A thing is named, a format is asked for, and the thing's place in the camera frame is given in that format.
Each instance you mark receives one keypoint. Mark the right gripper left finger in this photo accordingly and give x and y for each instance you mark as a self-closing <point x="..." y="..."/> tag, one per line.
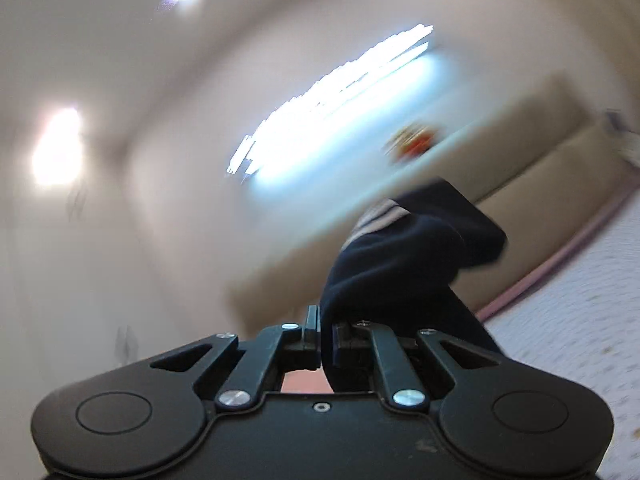
<point x="273" y="353"/>

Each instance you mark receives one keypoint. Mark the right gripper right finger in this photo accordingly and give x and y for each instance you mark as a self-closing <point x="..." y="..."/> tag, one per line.
<point x="369" y="357"/>

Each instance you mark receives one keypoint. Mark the navy striped track garment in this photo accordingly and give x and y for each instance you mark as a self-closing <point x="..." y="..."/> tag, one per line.
<point x="397" y="267"/>

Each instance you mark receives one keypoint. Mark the floral lilac bed cover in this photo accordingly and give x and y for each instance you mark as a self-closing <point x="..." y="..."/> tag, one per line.
<point x="583" y="324"/>

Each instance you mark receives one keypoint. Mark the beige padded headboard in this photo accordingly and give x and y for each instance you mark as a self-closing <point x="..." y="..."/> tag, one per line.
<point x="544" y="168"/>

